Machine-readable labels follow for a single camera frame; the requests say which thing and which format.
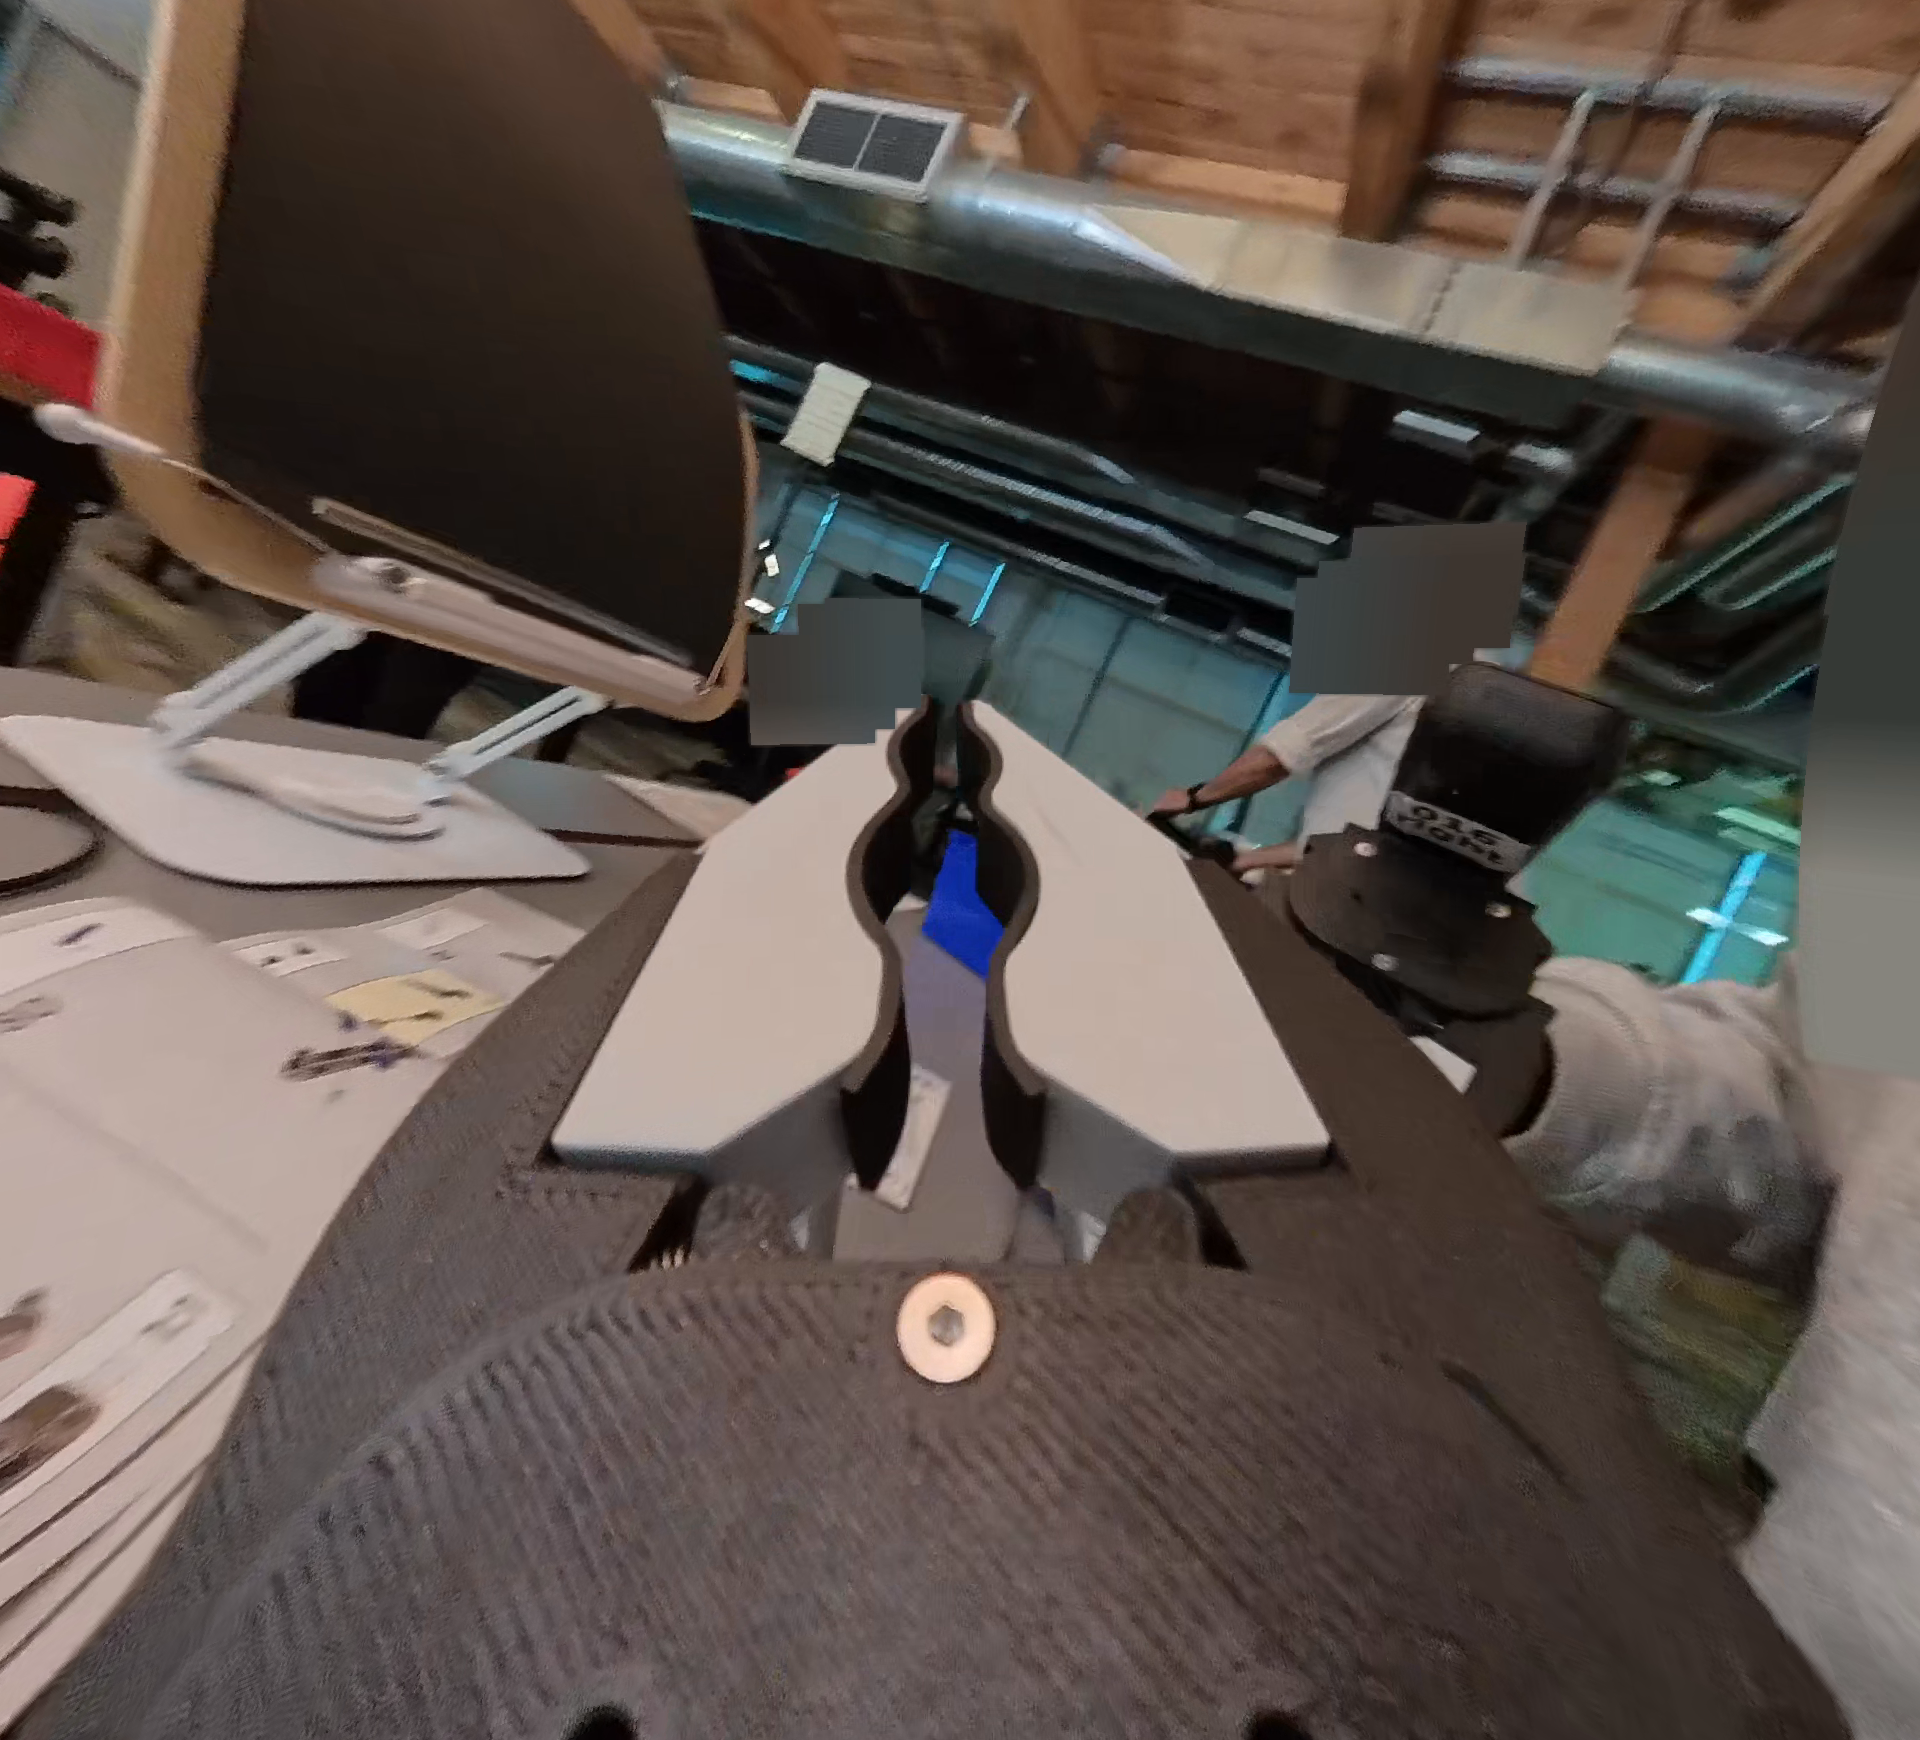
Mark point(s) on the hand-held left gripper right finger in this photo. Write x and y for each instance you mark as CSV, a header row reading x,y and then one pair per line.
x,y
1171,1005

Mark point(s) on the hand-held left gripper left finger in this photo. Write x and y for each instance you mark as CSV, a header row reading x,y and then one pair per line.
x,y
720,1005

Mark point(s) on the lego instruction booklet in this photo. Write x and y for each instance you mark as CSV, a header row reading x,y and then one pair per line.
x,y
151,1141

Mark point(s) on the person's right forearm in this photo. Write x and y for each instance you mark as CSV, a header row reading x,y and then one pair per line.
x,y
1667,1112

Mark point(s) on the blue plastic bin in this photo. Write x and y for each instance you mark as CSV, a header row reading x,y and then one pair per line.
x,y
961,902

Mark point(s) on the red plastic bin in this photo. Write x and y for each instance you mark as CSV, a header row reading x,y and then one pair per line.
x,y
46,346

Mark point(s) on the metal air duct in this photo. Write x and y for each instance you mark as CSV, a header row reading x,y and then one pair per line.
x,y
1275,271

